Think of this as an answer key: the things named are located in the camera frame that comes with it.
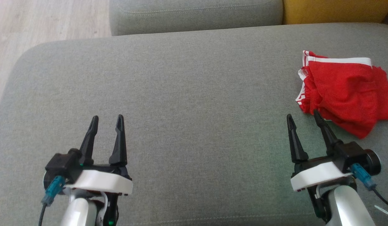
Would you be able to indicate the red mesh shorts white stripe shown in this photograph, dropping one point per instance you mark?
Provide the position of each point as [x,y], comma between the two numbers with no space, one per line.
[347,91]

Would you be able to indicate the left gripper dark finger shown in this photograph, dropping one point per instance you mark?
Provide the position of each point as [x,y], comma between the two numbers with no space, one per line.
[119,144]
[88,144]

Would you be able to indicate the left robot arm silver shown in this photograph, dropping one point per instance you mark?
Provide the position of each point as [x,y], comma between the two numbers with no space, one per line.
[77,213]

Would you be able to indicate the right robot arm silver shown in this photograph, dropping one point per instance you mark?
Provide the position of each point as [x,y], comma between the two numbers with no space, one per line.
[347,207]

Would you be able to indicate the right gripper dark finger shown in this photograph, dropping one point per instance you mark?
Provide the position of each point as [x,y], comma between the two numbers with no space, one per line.
[296,144]
[328,136]

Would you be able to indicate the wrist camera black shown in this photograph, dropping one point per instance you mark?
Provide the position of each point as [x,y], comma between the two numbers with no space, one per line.
[353,153]
[62,163]

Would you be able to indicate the grey sofa seat cushion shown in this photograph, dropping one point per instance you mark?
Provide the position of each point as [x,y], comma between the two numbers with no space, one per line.
[181,110]

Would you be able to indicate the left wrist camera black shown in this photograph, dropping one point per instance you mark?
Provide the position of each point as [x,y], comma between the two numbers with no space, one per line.
[62,163]

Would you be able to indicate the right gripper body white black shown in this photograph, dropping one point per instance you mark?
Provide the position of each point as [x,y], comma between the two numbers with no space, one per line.
[316,175]

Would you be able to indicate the yellow cushion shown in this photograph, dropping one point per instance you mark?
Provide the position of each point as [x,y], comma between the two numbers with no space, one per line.
[338,11]

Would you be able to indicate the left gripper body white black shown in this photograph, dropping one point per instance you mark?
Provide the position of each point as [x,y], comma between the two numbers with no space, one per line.
[99,182]

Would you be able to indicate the grey sofa back cushion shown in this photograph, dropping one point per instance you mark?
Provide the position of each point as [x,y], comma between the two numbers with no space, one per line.
[197,15]

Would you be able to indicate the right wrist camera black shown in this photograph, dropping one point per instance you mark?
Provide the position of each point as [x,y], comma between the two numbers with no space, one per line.
[353,153]

